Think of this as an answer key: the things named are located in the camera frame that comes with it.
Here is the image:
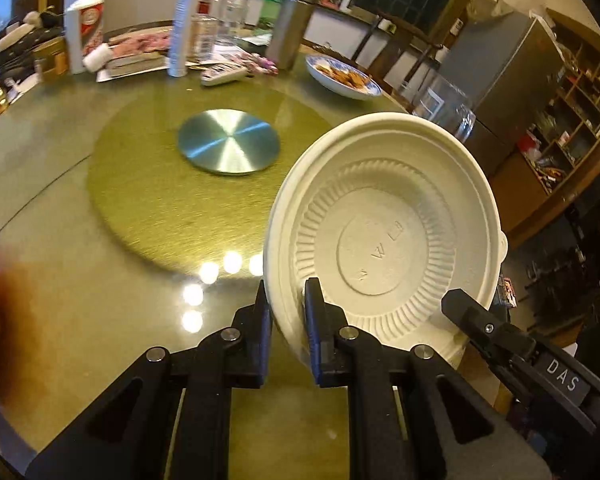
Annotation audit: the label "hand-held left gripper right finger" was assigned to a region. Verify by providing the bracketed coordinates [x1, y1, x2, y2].
[304, 277, 553, 480]

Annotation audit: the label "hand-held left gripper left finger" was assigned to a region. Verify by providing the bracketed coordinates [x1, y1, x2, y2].
[24, 281, 275, 480]

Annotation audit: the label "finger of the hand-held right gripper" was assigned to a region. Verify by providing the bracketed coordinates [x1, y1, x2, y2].
[441, 287, 537, 382]

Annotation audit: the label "ribbed white bowl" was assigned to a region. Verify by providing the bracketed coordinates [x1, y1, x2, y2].
[263, 112, 509, 368]

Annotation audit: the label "small card pack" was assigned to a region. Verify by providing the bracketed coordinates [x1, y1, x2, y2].
[495, 275, 518, 308]

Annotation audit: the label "round metal turntable disc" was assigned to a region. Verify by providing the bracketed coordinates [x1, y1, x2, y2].
[177, 108, 282, 176]

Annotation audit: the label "glass pitcher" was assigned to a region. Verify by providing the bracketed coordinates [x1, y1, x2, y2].
[411, 67, 477, 143]

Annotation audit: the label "wooden shelf unit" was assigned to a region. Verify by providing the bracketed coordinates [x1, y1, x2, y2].
[517, 7, 600, 196]

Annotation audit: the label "blue patterned plate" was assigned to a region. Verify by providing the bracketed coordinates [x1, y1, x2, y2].
[305, 55, 383, 101]

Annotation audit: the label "grey refrigerator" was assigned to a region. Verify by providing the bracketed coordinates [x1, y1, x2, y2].
[437, 7, 566, 176]

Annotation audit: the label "fried snacks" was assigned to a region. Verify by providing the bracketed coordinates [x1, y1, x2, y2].
[316, 62, 372, 88]

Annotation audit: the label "white remote control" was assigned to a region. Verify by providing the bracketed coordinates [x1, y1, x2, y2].
[200, 65, 248, 87]

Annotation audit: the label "pink wrapped candies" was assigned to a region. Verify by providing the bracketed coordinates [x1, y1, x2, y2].
[235, 52, 278, 73]

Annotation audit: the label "wooden chair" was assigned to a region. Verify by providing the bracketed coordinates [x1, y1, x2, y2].
[365, 12, 443, 96]

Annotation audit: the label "steel thermos flask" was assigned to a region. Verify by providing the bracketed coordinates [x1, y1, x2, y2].
[265, 0, 320, 71]

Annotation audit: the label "small glass bottle red cap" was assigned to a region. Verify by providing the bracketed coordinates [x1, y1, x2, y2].
[190, 0, 221, 63]

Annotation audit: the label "plastic bag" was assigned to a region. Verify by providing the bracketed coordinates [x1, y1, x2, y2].
[467, 0, 516, 23]

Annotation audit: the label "tray of meat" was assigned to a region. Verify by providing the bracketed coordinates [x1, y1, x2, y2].
[105, 27, 176, 68]

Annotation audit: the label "white tube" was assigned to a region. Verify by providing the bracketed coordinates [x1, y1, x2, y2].
[167, 0, 198, 78]

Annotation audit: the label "small white cup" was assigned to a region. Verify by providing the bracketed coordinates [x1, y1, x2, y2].
[82, 42, 112, 72]

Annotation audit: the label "clear bottle with black lid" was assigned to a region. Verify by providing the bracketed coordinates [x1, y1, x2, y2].
[215, 0, 258, 48]

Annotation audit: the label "white liquor bottle red label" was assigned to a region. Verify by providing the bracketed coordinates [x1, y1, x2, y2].
[62, 0, 106, 76]

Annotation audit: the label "dark jacket with fur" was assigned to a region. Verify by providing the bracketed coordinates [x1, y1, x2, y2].
[0, 10, 66, 78]

